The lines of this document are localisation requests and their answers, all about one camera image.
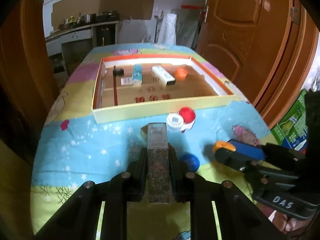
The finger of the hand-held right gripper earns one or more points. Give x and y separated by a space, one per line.
230 158
247 150

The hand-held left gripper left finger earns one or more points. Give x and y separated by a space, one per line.
142 170

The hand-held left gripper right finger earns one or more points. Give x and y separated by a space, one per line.
173 172

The clear glitter box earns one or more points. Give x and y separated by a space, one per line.
157 170

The blue bottle cap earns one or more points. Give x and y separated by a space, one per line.
190 162

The white bottle cap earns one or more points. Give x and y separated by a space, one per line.
175 121

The red bottle cap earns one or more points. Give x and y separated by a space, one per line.
188 115

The shallow cardboard tray box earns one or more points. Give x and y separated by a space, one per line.
190 90

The teal box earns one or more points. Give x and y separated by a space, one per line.
137 74

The white box with black end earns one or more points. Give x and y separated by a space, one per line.
163 75

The black bottle cap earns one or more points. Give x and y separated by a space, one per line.
118 72

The person's right hand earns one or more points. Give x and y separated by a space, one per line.
282 221

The large green carton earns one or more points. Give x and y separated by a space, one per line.
295 122

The wooden door jamb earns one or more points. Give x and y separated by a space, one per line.
20 67
302 62

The brown wooden door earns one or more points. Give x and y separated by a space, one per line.
237 30

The metal door hinge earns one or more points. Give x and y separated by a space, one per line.
295 15

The white plastic sack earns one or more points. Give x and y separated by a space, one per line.
168 27

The kitchen counter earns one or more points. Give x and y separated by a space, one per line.
75 37

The red paper strip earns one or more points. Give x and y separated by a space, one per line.
191 6

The black stove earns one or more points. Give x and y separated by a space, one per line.
108 16

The metal pot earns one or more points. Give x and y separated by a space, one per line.
88 18

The yellow oil bottle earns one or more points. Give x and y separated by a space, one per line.
72 19

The cardboard sheets on wall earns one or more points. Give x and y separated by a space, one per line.
105 2

